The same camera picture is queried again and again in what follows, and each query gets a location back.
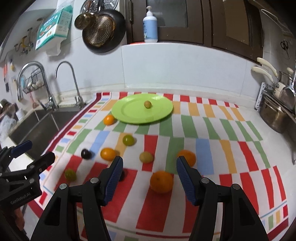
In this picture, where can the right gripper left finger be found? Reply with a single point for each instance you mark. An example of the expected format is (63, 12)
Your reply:
(59, 219)

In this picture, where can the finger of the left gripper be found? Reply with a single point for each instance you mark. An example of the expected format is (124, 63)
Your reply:
(7, 154)
(33, 169)

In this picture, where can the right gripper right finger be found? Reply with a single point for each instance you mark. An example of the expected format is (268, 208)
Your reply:
(239, 218)

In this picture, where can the green grape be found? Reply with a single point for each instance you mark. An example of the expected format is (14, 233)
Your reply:
(128, 140)
(70, 175)

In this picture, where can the large orange mandarin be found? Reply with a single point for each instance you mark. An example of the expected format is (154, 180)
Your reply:
(161, 182)

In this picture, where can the tan longan front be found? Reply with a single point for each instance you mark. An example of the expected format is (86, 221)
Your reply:
(147, 104)

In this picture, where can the tan longan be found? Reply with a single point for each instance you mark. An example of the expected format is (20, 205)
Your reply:
(146, 157)
(147, 104)

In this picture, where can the steel kitchen sink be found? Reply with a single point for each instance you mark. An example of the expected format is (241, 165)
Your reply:
(40, 127)

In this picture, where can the dark grape left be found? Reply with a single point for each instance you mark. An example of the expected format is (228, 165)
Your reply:
(86, 154)

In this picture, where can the dark grape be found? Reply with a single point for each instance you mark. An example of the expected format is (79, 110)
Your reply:
(123, 175)
(86, 154)

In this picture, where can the tall chrome faucet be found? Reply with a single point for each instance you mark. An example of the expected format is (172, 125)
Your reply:
(51, 103)

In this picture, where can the small orange centre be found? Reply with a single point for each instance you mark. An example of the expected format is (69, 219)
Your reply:
(108, 154)

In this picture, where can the dark grape centre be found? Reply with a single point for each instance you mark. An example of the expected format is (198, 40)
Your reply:
(123, 175)

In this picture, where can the colourful checked tablecloth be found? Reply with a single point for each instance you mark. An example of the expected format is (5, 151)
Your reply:
(228, 147)

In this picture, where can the orange mandarin right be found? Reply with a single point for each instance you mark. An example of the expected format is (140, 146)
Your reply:
(189, 156)

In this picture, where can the small orange near plate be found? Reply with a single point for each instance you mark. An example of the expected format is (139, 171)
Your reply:
(109, 120)

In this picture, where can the tan longan centre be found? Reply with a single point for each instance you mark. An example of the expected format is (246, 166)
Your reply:
(146, 157)

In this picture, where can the steel pot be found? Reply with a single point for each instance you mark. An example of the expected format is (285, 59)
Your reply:
(273, 115)

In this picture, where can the green plate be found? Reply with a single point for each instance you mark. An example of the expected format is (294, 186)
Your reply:
(131, 109)

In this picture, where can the steel ladle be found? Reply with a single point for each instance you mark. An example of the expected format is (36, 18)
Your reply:
(287, 94)

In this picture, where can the teal paper box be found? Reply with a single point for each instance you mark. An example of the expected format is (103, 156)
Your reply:
(54, 29)

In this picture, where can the small brass pan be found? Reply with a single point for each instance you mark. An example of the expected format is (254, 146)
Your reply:
(83, 20)

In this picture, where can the large black frying pan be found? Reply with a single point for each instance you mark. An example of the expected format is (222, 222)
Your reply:
(106, 32)

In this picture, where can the round steel steamer rack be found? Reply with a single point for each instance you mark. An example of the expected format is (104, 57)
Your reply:
(94, 6)

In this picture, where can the black scissors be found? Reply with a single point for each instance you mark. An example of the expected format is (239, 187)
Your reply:
(284, 46)

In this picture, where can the white blue pump bottle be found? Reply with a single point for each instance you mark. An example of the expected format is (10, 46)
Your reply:
(150, 26)

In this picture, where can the dark wooden cabinet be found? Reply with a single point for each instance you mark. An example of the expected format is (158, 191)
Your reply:
(231, 26)

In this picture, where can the wire sponge basket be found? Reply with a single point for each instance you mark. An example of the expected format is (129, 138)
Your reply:
(34, 82)

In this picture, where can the white knife handle lower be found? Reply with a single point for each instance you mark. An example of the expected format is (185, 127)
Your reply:
(263, 72)

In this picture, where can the white knife handle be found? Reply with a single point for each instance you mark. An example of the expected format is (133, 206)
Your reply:
(263, 72)
(267, 64)

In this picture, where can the white knife handle upper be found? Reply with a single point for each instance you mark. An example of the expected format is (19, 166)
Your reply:
(267, 64)

